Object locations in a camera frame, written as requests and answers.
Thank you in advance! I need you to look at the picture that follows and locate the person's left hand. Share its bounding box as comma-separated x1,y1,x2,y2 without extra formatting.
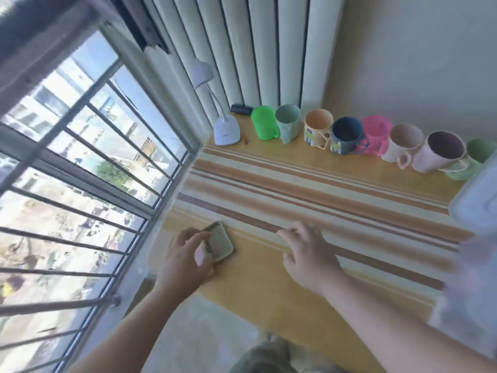
157,228,215,298

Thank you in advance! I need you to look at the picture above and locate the person's right hand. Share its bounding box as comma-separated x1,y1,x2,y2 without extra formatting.
277,222,345,295

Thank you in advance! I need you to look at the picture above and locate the green scrubbing sponge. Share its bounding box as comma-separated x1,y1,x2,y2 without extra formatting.
202,221,235,263

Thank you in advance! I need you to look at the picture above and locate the person's right forearm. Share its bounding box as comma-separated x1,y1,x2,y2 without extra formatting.
321,274,497,373

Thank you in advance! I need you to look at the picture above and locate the person's left forearm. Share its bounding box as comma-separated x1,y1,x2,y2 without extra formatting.
65,281,208,373

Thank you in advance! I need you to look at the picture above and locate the striped tablecloth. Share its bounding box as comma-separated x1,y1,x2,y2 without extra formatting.
147,144,475,373

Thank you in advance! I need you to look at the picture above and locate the person's grey-green clothing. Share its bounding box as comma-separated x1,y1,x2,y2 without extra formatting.
228,333,352,373

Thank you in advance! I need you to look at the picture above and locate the white desk lamp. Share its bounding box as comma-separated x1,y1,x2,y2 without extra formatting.
190,58,242,147

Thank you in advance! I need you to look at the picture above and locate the beige cup with label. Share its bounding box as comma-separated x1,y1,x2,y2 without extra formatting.
304,109,334,150

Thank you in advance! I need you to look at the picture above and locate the dark blue cup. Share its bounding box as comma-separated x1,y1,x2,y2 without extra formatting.
330,117,370,155

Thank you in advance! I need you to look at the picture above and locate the metal window grille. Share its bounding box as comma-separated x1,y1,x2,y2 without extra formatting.
0,58,191,373

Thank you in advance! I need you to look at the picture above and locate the pale green cup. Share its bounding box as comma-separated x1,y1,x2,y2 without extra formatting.
275,103,302,145

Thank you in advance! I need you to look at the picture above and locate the bright green plastic cup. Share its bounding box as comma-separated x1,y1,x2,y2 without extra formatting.
250,105,280,141

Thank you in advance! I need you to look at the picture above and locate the pink translucent cup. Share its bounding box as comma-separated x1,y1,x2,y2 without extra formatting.
354,115,391,157

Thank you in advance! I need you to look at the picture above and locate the cream cup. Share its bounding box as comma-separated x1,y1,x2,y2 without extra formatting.
381,123,425,169

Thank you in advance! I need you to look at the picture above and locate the pale pink cup dark inside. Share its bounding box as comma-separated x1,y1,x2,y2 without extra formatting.
412,130,468,174

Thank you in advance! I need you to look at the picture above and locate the translucent plastic storage box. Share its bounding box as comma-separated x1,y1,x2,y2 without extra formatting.
427,150,497,360

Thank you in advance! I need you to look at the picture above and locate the light green cup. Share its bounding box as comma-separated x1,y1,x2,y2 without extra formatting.
440,138,497,181

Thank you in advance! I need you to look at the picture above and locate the white pleated curtain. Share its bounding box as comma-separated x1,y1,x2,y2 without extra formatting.
139,0,347,130

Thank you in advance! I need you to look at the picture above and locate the grey window frame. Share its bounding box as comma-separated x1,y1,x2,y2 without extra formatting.
0,0,206,373

